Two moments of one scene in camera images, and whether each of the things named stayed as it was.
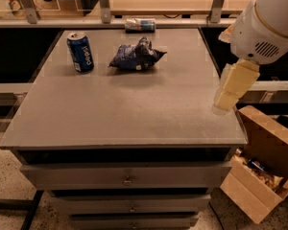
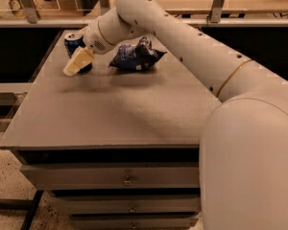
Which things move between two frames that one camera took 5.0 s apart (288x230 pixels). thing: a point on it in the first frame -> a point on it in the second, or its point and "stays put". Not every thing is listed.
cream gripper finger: [236, 79] -> [82, 57]
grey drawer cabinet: [119, 128] stays put
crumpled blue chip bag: [139, 57] stays put
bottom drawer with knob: [132, 221] stays put
